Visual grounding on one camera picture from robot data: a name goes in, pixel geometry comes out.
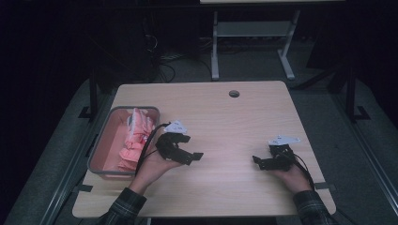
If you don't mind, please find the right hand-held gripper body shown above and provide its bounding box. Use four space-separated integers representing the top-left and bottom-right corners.
268 135 301 173

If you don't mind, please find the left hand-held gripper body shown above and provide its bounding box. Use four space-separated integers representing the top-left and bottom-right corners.
155 119 189 162

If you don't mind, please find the pink glove with red logo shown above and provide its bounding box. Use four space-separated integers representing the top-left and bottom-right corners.
126 107 156 149

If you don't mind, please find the pink glove with gray palm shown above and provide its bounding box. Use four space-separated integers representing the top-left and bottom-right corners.
117 142 148 173

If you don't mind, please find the clear bin with gray rim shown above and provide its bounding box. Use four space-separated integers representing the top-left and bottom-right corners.
86 105 161 181

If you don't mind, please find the person's right hand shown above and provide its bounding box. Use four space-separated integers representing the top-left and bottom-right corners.
270 163 314 195

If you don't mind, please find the person's left hand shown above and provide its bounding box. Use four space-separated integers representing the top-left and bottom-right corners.
134 151 182 188

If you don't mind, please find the gray tape strip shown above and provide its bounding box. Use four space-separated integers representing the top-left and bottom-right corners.
314 182 336 191
72 184 94 193

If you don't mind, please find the white metal stand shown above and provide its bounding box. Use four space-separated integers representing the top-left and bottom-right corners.
210 8 301 82

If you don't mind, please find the left hand-held gripper cable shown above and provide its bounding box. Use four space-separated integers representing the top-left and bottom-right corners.
135 122 172 174

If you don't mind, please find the hand-held gripper cable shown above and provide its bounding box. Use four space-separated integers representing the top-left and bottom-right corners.
290 153 316 191
135 122 172 174

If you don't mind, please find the right hand-held gripper cable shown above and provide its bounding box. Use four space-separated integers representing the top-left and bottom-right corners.
290 153 316 191

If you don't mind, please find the bundle of floor cables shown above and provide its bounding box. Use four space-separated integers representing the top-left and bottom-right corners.
142 31 177 84

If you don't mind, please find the black metal post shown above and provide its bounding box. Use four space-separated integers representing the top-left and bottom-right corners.
78 66 100 120
344 65 372 124

